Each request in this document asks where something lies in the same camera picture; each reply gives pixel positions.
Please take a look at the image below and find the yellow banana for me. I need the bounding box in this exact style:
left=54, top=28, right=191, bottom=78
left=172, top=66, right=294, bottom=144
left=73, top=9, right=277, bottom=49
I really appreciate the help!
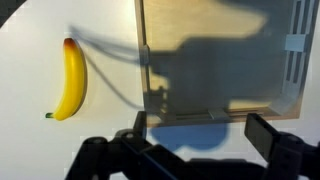
left=45, top=37, right=88, bottom=122

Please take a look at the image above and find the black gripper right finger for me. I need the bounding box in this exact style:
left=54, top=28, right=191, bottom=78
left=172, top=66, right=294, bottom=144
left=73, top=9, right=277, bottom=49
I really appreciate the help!
left=244, top=112, right=320, bottom=180

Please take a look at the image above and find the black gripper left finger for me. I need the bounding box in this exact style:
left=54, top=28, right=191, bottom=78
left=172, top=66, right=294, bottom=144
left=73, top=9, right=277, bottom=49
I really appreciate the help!
left=64, top=110, right=188, bottom=180

